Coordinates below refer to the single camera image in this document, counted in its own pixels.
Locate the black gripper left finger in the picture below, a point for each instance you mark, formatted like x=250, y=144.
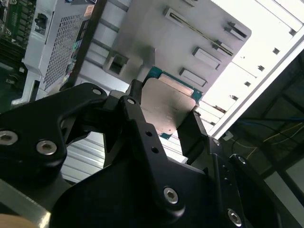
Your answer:
x=35, y=133

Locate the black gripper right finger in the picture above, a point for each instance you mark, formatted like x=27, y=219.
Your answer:
x=228, y=197

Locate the silver CPU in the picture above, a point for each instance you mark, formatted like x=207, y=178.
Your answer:
x=166, y=102

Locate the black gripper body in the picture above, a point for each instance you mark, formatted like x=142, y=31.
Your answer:
x=107, y=202

